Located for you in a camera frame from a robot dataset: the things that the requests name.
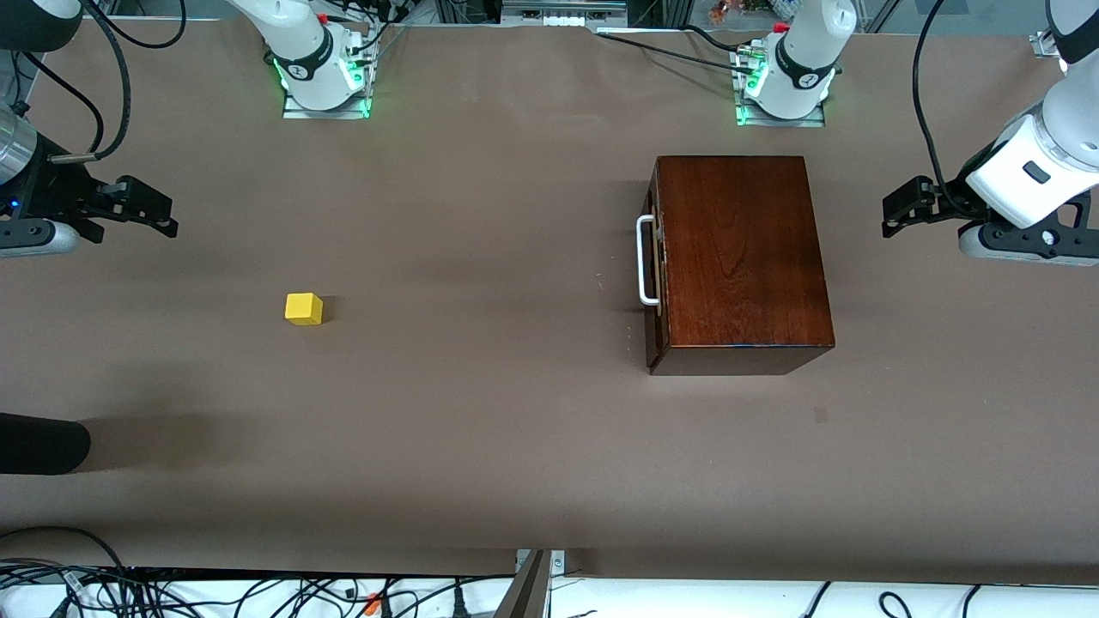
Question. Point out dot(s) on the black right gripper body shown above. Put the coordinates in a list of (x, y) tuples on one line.
[(51, 190)]

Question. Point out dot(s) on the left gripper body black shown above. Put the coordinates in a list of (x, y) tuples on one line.
[(947, 204)]

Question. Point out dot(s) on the yellow cube block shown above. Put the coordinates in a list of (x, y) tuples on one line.
[(303, 311)]

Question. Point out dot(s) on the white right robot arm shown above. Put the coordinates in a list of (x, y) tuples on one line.
[(300, 51)]

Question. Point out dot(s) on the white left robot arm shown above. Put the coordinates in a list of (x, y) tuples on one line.
[(807, 51)]

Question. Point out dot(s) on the dark brown wooden cabinet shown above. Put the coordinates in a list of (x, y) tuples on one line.
[(747, 257)]

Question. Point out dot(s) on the black round-ended cylinder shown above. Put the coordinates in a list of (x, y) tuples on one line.
[(43, 444)]

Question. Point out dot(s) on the grey power strip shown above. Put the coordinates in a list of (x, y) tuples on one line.
[(601, 10)]

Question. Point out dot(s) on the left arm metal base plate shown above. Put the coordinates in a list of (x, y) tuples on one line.
[(807, 123)]

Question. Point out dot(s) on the aluminium frame profile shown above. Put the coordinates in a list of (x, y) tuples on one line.
[(1043, 45)]

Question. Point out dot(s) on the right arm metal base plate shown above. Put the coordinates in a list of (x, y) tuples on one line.
[(296, 112)]

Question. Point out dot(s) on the silver corner bracket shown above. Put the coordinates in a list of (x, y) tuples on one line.
[(558, 562)]

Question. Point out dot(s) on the dark grey metal post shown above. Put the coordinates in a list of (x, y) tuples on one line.
[(525, 596)]

